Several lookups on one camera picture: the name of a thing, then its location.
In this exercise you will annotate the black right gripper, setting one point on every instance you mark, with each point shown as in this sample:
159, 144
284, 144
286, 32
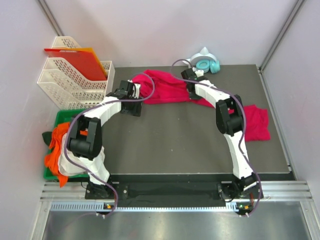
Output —
192, 97

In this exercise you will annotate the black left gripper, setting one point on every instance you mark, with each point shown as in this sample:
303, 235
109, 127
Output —
136, 111

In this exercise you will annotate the pink t shirt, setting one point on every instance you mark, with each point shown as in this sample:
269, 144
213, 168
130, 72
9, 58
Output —
162, 88
257, 122

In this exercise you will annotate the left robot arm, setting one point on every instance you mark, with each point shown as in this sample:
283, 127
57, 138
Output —
83, 149

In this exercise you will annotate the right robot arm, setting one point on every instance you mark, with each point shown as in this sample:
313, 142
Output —
231, 122

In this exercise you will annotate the teal cat ear headphones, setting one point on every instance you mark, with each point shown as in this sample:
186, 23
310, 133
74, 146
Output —
204, 61

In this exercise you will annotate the white t shirt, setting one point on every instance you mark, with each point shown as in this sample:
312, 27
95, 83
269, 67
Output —
69, 169

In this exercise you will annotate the red orange folder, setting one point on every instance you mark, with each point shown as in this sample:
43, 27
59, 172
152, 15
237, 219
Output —
84, 60

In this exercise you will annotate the green plastic bin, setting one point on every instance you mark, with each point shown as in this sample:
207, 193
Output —
64, 116

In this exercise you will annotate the white file organizer rack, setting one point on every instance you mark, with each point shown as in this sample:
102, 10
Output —
66, 86

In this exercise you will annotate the folded pink t shirt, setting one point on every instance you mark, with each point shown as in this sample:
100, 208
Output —
257, 122

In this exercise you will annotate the dark green cloth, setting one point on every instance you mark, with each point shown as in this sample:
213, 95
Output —
47, 137

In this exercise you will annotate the orange t shirt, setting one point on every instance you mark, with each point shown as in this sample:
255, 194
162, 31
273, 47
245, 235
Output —
51, 159

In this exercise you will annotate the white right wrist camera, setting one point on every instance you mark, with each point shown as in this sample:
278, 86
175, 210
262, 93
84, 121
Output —
199, 73

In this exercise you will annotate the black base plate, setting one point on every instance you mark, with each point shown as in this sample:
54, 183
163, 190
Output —
180, 194

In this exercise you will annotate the grey cable duct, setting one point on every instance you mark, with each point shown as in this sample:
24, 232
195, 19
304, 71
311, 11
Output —
107, 207

